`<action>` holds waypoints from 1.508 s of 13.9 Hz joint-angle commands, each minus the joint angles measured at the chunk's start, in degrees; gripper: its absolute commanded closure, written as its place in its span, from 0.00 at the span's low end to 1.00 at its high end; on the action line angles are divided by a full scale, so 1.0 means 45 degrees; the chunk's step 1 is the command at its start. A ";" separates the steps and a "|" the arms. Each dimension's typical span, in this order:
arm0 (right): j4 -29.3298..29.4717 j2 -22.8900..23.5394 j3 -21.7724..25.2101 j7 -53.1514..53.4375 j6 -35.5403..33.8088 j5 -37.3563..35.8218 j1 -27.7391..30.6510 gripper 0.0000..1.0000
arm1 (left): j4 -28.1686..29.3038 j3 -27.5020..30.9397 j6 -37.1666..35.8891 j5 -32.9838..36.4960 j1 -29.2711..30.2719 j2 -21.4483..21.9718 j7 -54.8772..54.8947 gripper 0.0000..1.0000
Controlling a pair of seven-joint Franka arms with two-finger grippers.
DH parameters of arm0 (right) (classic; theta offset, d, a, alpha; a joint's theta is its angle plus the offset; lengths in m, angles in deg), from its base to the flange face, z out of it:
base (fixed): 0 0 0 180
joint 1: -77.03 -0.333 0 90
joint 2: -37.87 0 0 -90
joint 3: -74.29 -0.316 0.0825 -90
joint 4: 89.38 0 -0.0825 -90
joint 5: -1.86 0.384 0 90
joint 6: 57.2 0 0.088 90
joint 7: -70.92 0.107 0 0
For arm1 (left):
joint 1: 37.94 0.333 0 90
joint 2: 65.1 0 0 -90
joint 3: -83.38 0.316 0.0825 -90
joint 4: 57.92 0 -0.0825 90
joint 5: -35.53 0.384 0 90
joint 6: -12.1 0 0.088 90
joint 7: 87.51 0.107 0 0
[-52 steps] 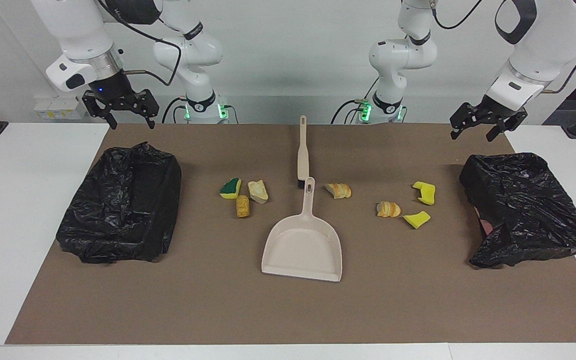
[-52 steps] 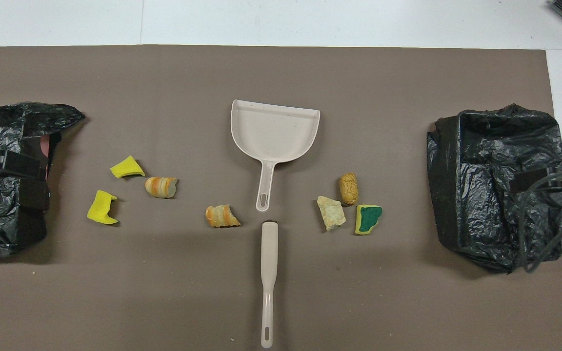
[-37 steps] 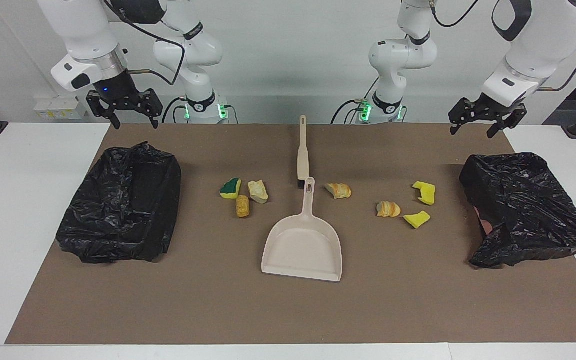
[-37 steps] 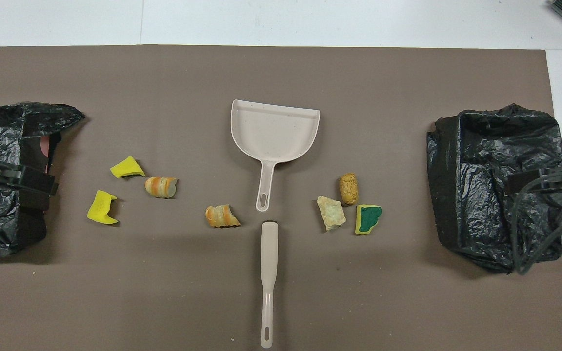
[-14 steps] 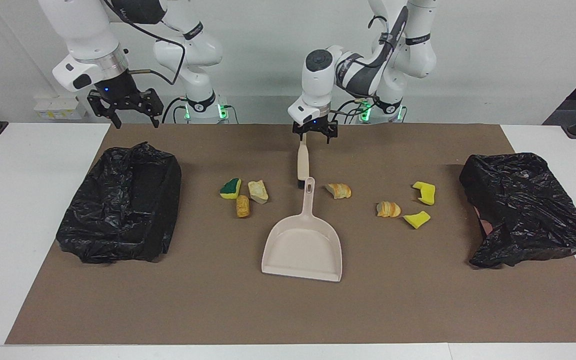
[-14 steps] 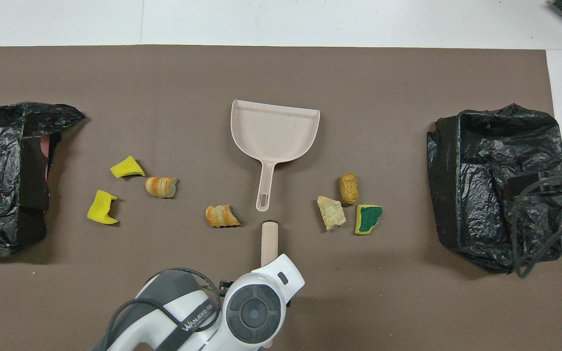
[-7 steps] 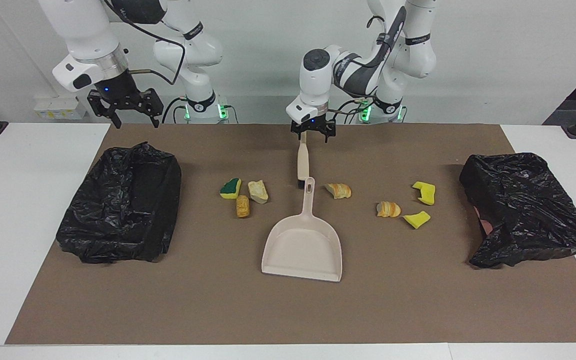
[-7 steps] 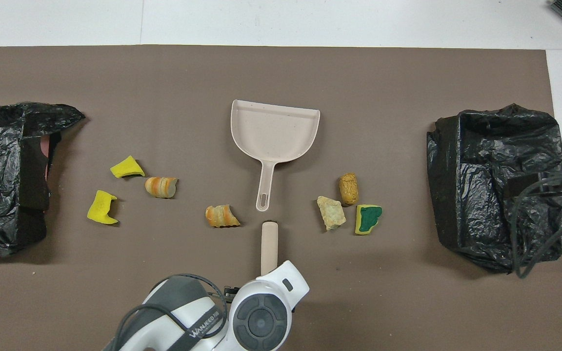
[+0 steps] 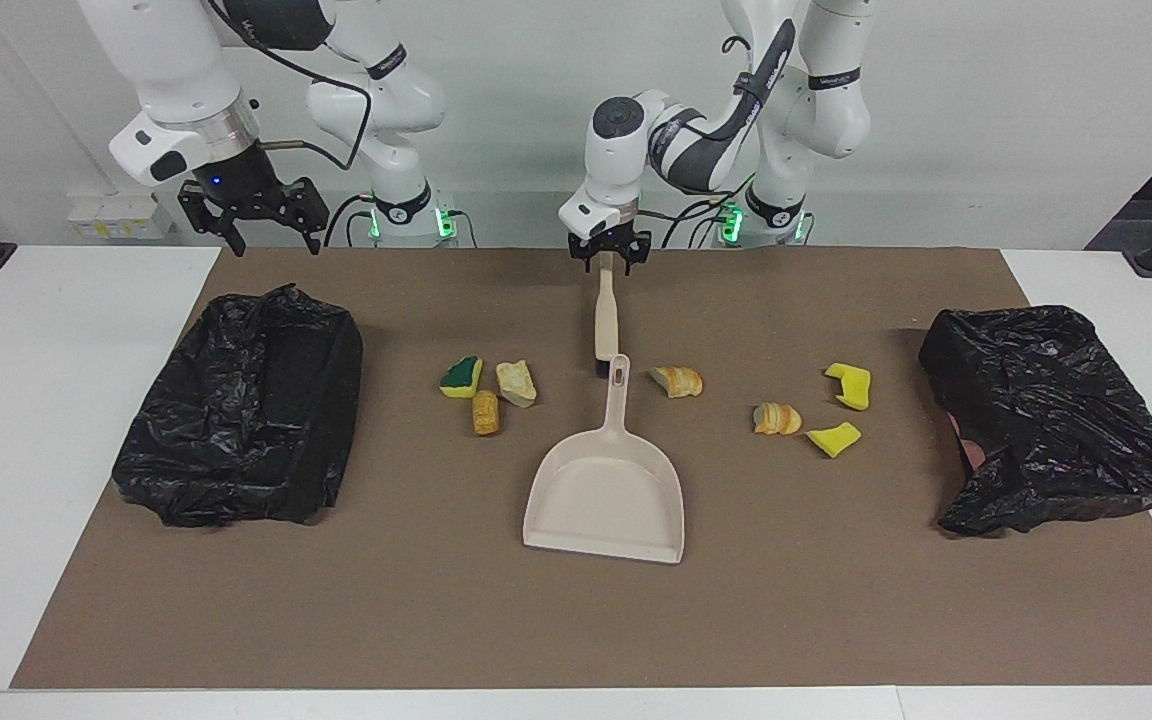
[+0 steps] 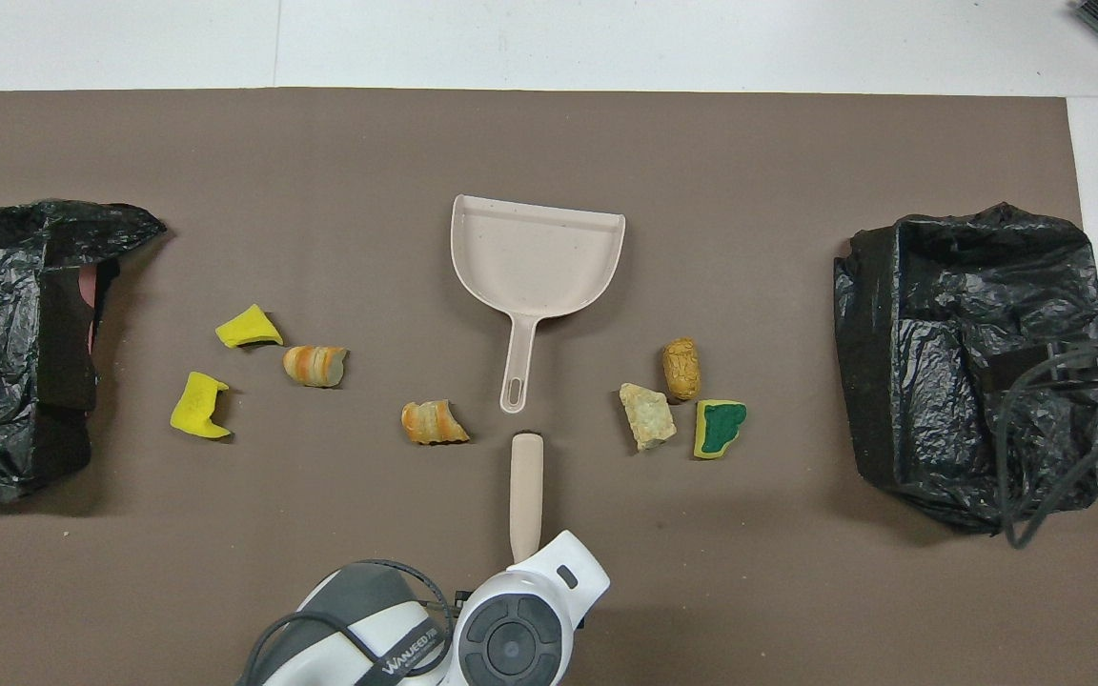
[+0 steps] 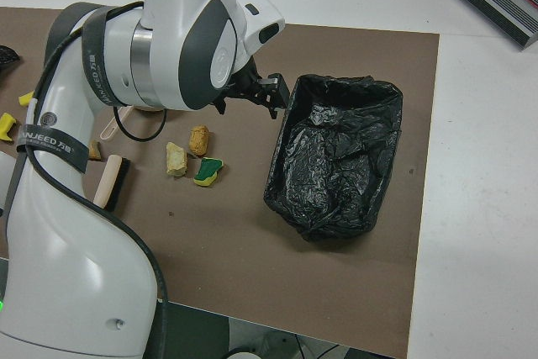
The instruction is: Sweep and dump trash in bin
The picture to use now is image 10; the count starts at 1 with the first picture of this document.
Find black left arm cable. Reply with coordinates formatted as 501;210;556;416
239;558;459;686

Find brown table mat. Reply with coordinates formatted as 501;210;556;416
0;88;1098;686

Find orange striped bread piece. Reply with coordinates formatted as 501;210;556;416
401;399;471;446
282;345;350;389

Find green and yellow sponge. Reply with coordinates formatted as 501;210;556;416
693;399;748;461

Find yellow notched sponge piece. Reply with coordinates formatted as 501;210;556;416
170;371;233;441

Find pink plastic bin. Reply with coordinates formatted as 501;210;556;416
75;264;104;363

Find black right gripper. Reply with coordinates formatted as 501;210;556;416
980;343;1098;393

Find yellow wedge sponge piece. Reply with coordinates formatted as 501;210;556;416
214;303;285;350

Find brown oval croquette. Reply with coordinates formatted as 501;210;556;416
661;337;702;402

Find beige brush black bristles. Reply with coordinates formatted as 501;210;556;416
509;432;546;565

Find pale bread chunk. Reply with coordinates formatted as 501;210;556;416
618;382;678;452

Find black trash bag bin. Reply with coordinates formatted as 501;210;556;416
833;201;1098;535

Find beige plastic dustpan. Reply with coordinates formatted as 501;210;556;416
450;194;627;414

